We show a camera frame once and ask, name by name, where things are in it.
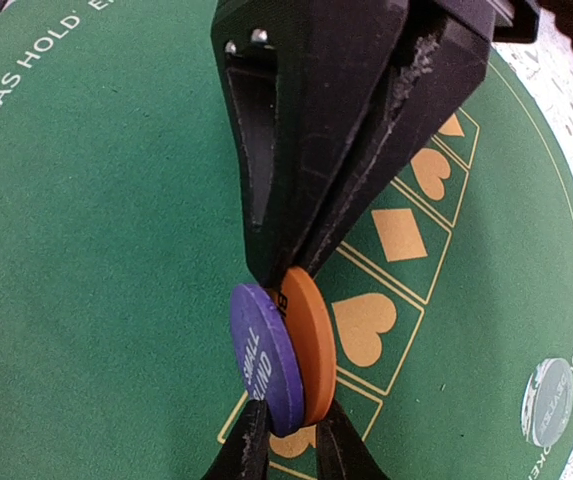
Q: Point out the round green poker mat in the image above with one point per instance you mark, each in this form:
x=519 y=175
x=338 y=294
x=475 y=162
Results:
x=122 y=238

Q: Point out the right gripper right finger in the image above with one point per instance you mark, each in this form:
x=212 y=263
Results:
x=341 y=453

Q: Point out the purple small blind button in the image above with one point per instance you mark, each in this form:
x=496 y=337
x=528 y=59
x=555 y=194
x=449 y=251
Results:
x=266 y=358

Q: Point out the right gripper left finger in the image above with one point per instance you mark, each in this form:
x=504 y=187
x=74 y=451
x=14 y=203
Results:
x=244 y=455

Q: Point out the orange big blind button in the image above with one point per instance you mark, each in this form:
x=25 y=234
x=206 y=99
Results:
x=308 y=323

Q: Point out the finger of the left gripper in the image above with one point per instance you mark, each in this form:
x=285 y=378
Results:
x=434 y=68
x=297 y=77

